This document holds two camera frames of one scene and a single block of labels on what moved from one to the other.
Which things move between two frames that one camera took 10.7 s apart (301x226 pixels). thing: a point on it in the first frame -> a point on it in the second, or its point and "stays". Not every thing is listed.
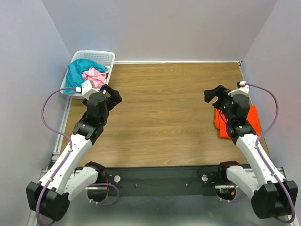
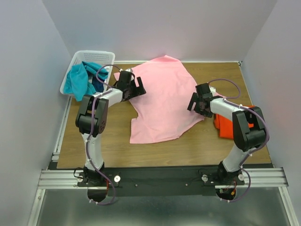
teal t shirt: [74, 77] stays
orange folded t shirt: [221, 123] stays
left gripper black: [114, 99] -> [138, 91]
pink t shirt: [98, 77] -> [162, 111]
